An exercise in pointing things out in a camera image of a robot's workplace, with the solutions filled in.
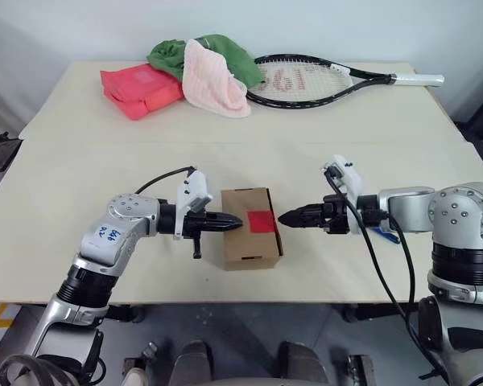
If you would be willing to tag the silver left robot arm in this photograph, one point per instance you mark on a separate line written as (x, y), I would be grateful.
(104, 261)

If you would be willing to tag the green cloth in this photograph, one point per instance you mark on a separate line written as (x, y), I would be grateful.
(233, 56)

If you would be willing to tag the red fabric pouch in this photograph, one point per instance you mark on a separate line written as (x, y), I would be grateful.
(133, 88)

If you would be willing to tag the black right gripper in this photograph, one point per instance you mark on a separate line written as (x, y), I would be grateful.
(334, 218)

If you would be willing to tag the black mesh platform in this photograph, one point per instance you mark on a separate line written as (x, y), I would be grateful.
(0, 157)

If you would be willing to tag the white handwritten sticker label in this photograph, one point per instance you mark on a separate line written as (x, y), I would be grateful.
(108, 235)

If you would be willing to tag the dark rounded shape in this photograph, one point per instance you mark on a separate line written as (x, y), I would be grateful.
(302, 362)
(193, 360)

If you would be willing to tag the red tape patch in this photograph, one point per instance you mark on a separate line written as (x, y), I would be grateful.
(261, 222)

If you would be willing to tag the brown cardboard box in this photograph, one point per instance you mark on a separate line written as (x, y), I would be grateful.
(245, 247)

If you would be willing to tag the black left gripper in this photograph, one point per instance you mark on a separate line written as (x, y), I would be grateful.
(191, 225)

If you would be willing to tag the black table leg with caster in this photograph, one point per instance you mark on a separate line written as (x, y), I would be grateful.
(125, 313)

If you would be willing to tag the white shoe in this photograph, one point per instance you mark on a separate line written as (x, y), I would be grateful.
(134, 378)

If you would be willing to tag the black metal foot bracket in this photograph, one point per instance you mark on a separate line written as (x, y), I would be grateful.
(356, 370)
(139, 358)

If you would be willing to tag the pink towel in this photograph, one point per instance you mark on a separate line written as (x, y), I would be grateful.
(205, 76)

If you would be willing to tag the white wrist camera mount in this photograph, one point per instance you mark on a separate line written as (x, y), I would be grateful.
(195, 187)
(352, 177)

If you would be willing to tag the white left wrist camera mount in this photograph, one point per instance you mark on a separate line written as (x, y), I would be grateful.
(195, 187)

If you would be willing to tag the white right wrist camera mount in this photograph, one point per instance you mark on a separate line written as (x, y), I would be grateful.
(352, 177)

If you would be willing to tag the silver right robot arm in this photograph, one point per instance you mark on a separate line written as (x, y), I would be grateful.
(459, 213)

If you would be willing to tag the black tennis racket white grip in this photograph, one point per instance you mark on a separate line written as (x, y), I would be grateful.
(418, 79)

